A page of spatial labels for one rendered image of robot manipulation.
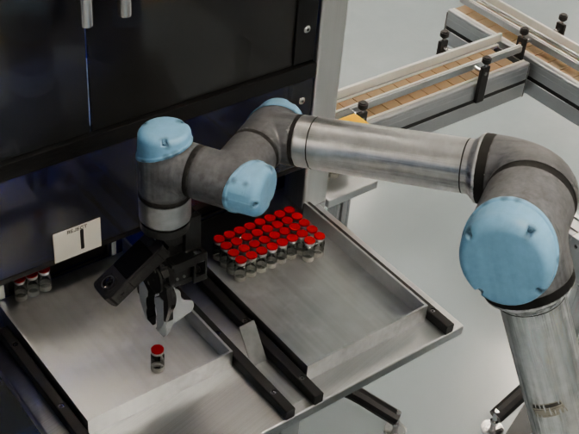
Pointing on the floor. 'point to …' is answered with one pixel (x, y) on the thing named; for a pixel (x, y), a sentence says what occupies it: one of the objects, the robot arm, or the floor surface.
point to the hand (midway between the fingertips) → (154, 325)
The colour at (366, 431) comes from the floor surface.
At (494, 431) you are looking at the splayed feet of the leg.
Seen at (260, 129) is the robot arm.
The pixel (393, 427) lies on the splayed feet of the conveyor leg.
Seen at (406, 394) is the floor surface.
